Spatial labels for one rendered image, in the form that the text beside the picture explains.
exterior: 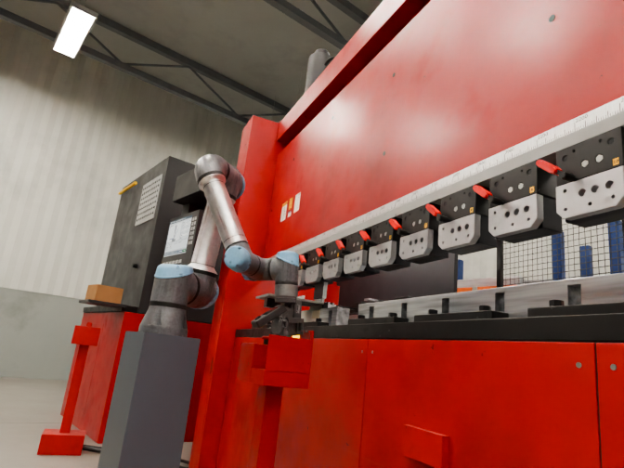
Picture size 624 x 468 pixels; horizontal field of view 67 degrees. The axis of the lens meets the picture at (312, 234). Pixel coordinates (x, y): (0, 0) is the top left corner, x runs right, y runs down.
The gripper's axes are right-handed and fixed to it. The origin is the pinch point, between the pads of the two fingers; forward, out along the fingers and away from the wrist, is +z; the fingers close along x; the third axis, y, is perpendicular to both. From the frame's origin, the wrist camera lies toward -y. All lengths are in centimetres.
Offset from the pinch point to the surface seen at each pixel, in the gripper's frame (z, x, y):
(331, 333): -9.4, 5.3, 24.2
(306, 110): -139, 84, 58
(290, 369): 1.9, -4.9, 2.0
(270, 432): 21.2, 2.1, 0.1
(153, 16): -485, 543, 48
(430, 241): -38, -35, 32
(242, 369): 3.0, 10.6, -6.7
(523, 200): -42, -71, 26
